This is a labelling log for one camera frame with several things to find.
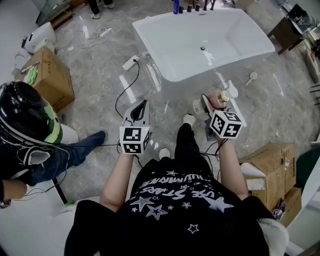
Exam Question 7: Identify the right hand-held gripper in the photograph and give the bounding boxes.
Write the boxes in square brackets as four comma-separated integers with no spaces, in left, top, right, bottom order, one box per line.
[192,93,244,142]

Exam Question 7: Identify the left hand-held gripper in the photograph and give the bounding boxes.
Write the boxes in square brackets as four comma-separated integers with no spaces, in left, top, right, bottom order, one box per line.
[119,99,152,156]

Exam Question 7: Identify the white bathtub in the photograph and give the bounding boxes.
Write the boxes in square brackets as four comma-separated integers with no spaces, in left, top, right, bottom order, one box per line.
[131,8,276,83]

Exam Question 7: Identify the person's left forearm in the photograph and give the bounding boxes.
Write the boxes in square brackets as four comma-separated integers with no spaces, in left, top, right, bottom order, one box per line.
[99,151,141,213]

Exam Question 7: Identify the person's right forearm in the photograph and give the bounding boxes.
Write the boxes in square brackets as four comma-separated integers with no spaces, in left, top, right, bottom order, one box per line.
[215,137,250,201]

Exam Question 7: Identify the another person's forearm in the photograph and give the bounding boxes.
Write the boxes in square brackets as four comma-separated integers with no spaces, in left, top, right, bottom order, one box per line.
[0,178,28,209]

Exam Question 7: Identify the person's black trousers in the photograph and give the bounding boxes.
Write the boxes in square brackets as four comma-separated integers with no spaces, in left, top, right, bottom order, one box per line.
[173,122,213,173]

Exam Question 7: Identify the white power strip with plug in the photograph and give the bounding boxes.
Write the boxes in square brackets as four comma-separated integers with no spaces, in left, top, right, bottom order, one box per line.
[121,55,140,72]

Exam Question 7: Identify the white shower head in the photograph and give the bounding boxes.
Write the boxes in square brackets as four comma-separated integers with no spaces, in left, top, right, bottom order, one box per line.
[244,71,259,87]

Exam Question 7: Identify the tall brown cardboard box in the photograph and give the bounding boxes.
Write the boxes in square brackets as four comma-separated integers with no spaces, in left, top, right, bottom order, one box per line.
[238,142,297,213]

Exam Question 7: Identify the large brown cardboard box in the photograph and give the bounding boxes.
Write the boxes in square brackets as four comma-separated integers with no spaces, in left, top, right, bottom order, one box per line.
[14,46,76,113]

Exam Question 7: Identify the black metal rack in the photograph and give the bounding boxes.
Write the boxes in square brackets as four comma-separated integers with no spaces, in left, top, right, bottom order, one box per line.
[309,84,320,106]

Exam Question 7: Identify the dark wooden table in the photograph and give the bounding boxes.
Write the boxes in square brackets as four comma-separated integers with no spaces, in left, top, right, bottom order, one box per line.
[267,16,306,56]

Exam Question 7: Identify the dark green bin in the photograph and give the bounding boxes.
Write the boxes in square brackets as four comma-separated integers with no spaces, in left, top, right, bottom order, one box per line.
[296,146,320,189]

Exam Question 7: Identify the green crumpled wrapper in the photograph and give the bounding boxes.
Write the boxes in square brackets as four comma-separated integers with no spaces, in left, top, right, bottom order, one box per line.
[25,66,39,86]

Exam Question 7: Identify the person's black star-print shirt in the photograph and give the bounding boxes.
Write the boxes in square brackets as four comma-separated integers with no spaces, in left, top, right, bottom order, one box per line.
[65,157,270,256]

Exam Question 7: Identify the small brown cardboard box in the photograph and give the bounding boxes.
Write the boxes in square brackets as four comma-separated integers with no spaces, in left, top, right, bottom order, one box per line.
[279,186,303,228]

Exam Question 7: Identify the black power cable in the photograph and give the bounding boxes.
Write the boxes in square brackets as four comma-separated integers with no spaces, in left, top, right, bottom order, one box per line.
[114,59,141,121]

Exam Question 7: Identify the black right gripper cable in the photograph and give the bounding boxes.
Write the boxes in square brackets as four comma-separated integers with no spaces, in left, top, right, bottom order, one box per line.
[199,138,230,183]

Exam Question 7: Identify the white power strip cable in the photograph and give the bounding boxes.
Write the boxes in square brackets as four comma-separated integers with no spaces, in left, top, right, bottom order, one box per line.
[55,24,108,50]

